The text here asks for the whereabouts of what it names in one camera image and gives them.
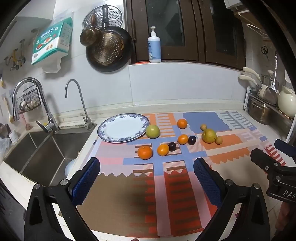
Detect steel spatula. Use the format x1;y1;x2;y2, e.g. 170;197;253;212
263;52;279;106

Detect blue patterned white plate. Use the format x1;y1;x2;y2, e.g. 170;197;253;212
97;113;150;143

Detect metal dish rack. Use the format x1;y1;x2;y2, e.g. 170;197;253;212
243;86;296;130

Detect stainless steel sink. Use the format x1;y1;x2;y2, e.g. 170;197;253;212
3;132;93;186

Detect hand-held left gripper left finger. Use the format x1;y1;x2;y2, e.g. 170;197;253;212
24;157;101;241

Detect cream ceramic jar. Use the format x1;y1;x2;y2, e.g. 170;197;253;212
277;86;296;118

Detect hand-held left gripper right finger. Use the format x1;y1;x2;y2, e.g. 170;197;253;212
194;158;270;241

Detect pale blue bowl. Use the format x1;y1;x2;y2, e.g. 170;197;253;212
64;159;77;178

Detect large chrome kitchen faucet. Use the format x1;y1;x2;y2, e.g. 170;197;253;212
12;77;60;133

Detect yellow-green pear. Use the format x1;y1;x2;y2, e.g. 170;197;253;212
202;129;217;144
145;125;160;139

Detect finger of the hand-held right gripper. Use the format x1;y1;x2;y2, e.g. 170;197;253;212
274;139;296;166
251;148;287;173

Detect black wire basket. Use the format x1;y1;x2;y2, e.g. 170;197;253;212
17;88;43;114

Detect cream handled knife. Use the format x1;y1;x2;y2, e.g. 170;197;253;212
239;75;258;87
242;67;260;79

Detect thin gooseneck chrome faucet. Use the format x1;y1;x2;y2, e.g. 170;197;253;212
65;79;97;129

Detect colourful patterned table mat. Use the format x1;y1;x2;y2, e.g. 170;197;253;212
76;111;287;239

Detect black frying pan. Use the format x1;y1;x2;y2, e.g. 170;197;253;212
85;5;133;73

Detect yellow handled brush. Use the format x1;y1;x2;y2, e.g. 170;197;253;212
3;97;14;123

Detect white wire wall rack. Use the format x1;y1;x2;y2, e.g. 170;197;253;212
233;10;272;37

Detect perforated steel steamer plate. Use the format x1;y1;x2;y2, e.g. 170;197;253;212
82;5;123;32

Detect small copper saucepan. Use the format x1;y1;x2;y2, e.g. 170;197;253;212
80;14;103;47

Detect yellow wall hooks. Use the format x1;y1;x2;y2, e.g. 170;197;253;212
5;39;26;71

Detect person's right hand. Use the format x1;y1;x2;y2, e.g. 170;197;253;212
276;202;296;234

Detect gold perforated colander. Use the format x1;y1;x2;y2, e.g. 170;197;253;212
89;32;123;64

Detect dark brown window frame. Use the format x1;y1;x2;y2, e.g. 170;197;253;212
125;0;247;70

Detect white pump soap bottle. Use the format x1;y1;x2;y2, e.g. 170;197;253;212
147;26;162;63

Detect stainless steel pot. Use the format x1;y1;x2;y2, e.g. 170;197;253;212
247;96;273;126

